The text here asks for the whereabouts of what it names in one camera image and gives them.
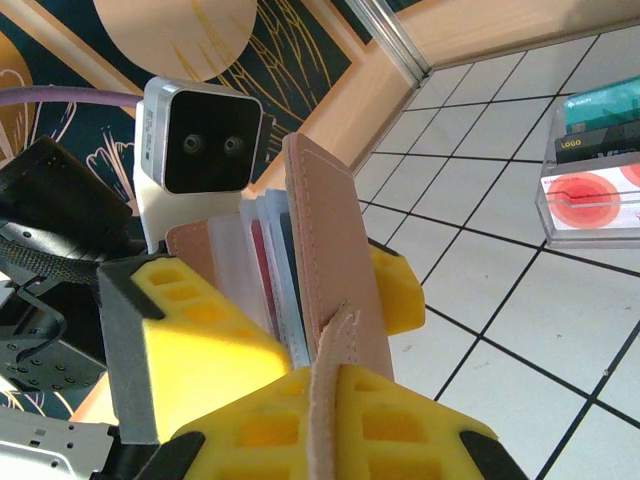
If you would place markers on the white red circles card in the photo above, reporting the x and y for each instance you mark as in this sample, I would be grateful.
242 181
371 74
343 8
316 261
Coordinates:
585 200

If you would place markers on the red plastic card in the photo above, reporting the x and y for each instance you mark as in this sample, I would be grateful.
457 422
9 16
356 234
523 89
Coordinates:
262 270

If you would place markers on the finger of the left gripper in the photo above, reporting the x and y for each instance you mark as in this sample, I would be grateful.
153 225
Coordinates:
200 350
400 295

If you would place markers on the teal plastic card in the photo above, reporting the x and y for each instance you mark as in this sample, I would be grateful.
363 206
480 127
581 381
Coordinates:
600 107

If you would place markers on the clear box with red item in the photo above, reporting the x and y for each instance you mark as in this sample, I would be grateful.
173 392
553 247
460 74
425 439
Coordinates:
590 239

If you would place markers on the peach circle wall art panel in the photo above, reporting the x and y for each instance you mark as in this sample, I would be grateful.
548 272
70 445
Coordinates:
300 65

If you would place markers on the black logo card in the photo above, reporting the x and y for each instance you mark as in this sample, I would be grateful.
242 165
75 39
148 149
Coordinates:
590 147

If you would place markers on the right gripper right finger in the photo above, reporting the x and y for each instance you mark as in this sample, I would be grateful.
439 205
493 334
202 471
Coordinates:
440 450

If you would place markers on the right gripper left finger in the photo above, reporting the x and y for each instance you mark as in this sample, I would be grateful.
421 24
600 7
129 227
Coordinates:
265 430

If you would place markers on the blue plastic card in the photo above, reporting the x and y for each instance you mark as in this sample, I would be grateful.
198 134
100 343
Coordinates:
286 225

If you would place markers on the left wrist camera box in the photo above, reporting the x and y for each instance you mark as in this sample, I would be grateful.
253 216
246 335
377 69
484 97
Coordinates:
210 145

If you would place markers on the aluminium frame post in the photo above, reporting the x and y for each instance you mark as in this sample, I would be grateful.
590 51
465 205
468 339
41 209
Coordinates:
397 40

